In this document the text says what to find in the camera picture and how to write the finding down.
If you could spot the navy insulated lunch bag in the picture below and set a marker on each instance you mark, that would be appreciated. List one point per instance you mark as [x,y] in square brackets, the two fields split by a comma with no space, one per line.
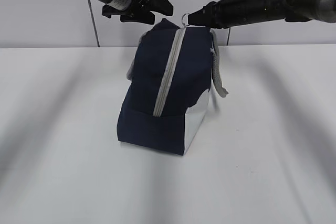
[172,75]

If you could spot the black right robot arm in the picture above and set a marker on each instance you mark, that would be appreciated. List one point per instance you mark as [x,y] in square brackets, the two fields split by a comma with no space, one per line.
[247,12]

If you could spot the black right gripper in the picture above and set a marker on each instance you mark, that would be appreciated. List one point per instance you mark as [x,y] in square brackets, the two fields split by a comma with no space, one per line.
[215,14]

